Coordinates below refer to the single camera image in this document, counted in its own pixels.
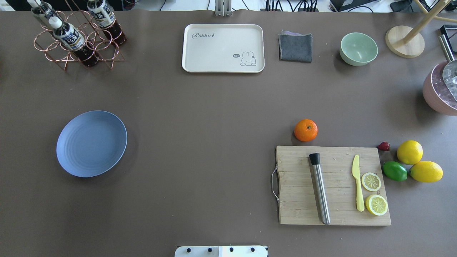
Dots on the green lime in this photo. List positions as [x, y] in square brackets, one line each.
[395, 171]

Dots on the green bowl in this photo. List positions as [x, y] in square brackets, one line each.
[358, 49]

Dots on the dark tea bottle front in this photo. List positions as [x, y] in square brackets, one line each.
[72, 40]

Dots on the cream rabbit tray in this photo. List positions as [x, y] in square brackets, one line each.
[217, 48]

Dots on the steel ice scoop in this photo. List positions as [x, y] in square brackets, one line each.
[450, 70]

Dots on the grey folded cloth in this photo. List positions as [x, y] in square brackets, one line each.
[295, 47]

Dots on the wooden cup tree stand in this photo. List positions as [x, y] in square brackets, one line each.
[408, 42]

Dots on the copper wire bottle rack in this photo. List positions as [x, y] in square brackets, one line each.
[88, 35]

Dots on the yellow lemon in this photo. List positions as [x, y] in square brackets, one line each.
[426, 172]
[410, 152]

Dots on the wooden cutting board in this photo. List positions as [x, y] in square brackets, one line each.
[298, 199]

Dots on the dark tea bottle middle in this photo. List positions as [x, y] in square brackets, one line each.
[104, 17]

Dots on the blue plate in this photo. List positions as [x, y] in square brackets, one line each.
[91, 143]

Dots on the pink ice bucket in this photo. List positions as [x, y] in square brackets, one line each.
[437, 94]

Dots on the lemon half slice upper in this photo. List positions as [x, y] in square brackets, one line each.
[371, 182]

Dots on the steel muddler black tip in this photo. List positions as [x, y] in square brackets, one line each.
[320, 187]

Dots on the red strawberry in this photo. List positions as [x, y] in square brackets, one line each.
[384, 146]

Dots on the yellow plastic knife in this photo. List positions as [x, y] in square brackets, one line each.
[356, 174]

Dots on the orange mandarin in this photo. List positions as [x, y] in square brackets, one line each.
[306, 130]

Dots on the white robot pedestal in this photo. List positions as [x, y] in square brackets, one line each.
[222, 251]

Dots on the lemon half slice lower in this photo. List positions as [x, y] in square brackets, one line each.
[376, 204]

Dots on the lemon half slice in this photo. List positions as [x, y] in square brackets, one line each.
[376, 204]
[371, 182]

